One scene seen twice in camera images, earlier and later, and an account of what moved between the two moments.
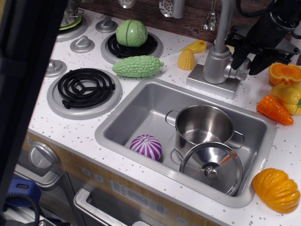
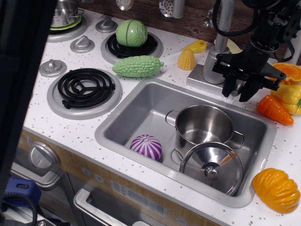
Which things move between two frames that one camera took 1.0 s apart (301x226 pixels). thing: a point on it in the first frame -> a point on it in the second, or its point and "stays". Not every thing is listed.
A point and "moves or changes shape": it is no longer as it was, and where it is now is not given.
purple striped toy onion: (147, 146) stays
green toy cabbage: (131, 33) stays
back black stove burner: (120, 51) stays
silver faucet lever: (239, 73) moves or changes shape
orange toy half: (288, 74) stays
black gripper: (243, 38) -> (244, 65)
